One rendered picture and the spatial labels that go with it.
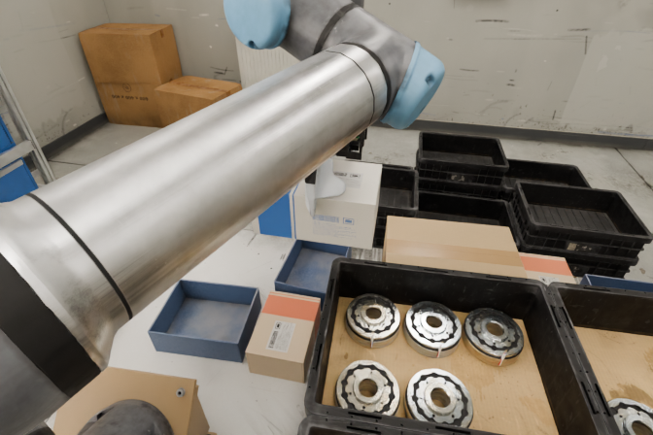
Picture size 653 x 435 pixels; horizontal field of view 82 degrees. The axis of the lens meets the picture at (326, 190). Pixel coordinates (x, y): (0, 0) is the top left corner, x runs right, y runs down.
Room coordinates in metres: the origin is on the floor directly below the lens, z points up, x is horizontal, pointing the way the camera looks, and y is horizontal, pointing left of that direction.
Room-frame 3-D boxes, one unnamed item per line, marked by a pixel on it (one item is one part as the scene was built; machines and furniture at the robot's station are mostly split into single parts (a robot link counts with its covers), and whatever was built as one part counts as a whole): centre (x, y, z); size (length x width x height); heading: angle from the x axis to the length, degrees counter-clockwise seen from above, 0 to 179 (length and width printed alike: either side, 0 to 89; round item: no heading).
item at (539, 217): (1.15, -0.97, 0.37); 0.40 x 0.30 x 0.45; 78
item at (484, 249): (0.63, -0.29, 0.78); 0.30 x 0.22 x 0.16; 81
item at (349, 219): (0.52, 0.01, 1.09); 0.20 x 0.12 x 0.09; 78
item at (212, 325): (0.54, 0.27, 0.74); 0.20 x 0.15 x 0.07; 82
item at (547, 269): (0.62, -0.54, 0.74); 0.16 x 0.12 x 0.07; 169
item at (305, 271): (0.69, 0.03, 0.74); 0.20 x 0.15 x 0.07; 164
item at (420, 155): (1.62, -0.66, 0.37); 0.40 x 0.30 x 0.45; 78
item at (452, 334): (0.43, -0.20, 0.86); 0.10 x 0.10 x 0.01
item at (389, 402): (0.31, -0.07, 0.86); 0.10 x 0.10 x 0.01
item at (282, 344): (0.50, 0.09, 0.74); 0.16 x 0.12 x 0.07; 169
